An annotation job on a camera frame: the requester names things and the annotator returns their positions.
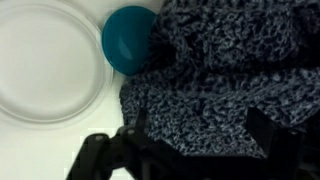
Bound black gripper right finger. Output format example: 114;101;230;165
246;108;304;180

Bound teal round lid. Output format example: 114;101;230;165
102;6;156;76

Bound white plastic plate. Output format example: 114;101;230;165
0;0;113;128

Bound dark blue knitted blanket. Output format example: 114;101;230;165
120;0;320;157

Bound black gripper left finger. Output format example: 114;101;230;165
65;107;181;180

